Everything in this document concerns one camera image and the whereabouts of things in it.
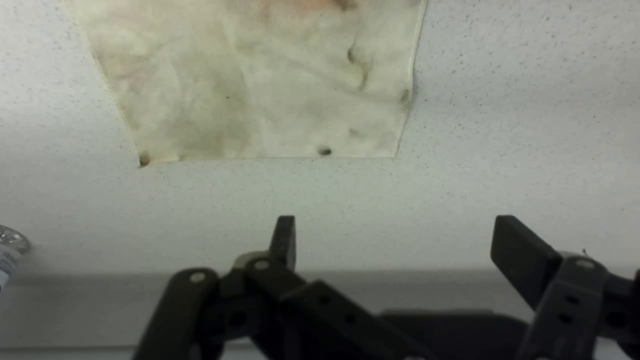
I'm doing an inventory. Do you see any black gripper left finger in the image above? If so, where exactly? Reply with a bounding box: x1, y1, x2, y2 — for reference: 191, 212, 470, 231
132, 215, 429, 360

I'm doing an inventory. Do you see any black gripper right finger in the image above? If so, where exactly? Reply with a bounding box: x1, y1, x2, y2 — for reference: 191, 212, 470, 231
490, 215, 640, 360

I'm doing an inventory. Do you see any stained white cloth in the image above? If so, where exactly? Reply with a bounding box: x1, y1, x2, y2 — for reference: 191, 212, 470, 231
65, 0, 431, 170

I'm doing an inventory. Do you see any clear plastic water bottle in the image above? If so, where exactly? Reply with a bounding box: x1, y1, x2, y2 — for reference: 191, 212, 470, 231
0, 225, 35, 293

